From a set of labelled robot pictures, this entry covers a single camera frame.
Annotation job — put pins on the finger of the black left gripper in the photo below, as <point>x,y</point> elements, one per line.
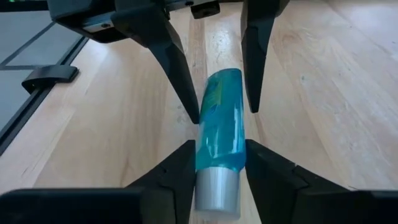
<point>255,46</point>
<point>168,56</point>

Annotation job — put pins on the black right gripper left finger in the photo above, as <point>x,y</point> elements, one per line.
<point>93,208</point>

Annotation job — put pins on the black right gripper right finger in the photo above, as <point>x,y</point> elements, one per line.
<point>311,205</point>

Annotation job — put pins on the teal mouthwash bottle white cap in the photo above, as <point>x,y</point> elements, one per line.
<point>220,124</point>

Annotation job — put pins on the black table edge clamp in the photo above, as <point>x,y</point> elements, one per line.
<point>49,76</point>

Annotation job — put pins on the black aluminium table frame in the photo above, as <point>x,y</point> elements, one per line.
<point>15,124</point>

